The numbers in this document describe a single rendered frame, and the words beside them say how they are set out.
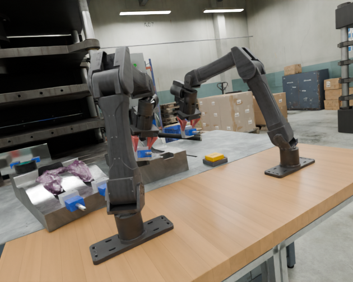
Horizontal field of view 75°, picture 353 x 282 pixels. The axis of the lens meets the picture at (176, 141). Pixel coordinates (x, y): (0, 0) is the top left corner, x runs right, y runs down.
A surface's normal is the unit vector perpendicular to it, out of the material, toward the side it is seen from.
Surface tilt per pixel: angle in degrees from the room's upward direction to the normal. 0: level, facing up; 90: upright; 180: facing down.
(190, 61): 90
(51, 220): 90
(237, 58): 90
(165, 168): 90
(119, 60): 50
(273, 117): 81
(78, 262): 0
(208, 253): 0
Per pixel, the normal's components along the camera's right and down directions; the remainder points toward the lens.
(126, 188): -0.17, 0.04
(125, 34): 0.39, 0.12
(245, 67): -0.63, 0.25
